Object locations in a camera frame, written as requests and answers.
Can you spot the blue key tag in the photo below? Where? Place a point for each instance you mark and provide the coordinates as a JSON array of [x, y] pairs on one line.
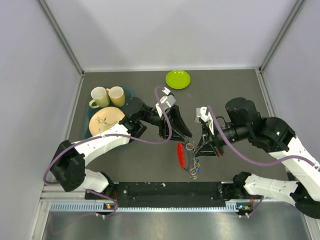
[[197, 160]]

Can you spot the patterned wooden plate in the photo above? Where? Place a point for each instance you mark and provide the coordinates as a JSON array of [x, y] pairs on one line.
[[104, 119]]

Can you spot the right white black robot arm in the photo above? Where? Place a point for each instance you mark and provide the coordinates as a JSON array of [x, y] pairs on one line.
[[272, 135]]

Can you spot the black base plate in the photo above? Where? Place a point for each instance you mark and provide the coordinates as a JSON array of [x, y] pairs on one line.
[[214, 189]]

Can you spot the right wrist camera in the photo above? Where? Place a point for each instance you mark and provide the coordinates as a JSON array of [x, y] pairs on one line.
[[202, 114]]

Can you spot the pale green mug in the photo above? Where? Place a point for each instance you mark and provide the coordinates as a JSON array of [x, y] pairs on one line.
[[100, 98]]

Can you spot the red-handled metal key holder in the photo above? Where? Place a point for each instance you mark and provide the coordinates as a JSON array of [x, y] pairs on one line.
[[186, 158]]

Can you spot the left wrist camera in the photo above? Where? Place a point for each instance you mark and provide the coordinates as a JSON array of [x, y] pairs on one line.
[[165, 102]]

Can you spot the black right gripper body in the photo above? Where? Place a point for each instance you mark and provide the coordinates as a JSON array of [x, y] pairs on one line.
[[230, 131]]

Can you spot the teal plastic basin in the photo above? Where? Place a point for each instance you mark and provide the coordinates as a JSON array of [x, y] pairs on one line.
[[88, 113]]

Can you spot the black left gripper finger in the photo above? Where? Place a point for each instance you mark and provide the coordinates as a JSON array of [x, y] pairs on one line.
[[178, 122], [176, 135]]

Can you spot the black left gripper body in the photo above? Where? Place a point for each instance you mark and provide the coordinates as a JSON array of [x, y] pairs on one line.
[[163, 128]]

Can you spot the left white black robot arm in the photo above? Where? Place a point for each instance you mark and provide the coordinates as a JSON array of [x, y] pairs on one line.
[[71, 159]]

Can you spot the grey slotted cable duct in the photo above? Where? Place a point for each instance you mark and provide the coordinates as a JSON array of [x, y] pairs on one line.
[[103, 207]]

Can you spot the lime green plate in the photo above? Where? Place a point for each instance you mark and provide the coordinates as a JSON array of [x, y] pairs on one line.
[[178, 79]]

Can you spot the aluminium frame rail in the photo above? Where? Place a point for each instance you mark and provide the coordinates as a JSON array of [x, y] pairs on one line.
[[56, 192]]

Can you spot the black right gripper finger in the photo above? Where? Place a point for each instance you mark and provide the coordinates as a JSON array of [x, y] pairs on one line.
[[205, 150], [205, 141]]

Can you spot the mustard yellow mug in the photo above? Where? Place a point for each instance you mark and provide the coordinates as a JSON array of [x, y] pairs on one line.
[[117, 96]]

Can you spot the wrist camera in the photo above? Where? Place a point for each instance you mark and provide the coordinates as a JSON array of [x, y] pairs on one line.
[[202, 114], [165, 102]]

